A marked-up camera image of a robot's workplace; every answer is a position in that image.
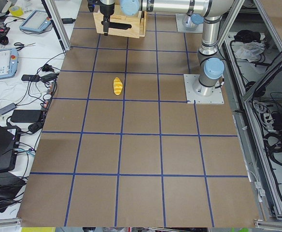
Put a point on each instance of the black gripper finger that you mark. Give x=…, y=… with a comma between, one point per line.
x=106, y=24

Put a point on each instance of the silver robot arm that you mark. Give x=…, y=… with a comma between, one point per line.
x=205, y=8
x=211, y=67

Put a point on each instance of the light wooden drawer cabinet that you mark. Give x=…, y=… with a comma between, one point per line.
x=144, y=17

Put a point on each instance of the blue teach pendant upper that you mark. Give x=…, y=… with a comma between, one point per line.
x=37, y=22

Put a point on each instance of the blue teach pendant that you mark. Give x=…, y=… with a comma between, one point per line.
x=37, y=22
x=8, y=62

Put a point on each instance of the toy bread loaf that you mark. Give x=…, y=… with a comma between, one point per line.
x=117, y=86

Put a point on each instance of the black scissors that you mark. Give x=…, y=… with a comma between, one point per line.
x=19, y=46

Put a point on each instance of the yellow tape roll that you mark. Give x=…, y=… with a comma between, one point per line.
x=16, y=11

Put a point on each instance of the blue teach pendant lower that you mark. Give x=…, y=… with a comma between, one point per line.
x=8, y=62

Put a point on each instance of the black power brick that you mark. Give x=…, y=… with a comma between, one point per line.
x=26, y=116

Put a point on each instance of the white crumpled cloth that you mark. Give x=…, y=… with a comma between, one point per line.
x=250, y=51

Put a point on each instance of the black laptop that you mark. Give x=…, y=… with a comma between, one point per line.
x=9, y=142

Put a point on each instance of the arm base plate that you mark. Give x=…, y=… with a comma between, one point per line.
x=196, y=93
x=189, y=24

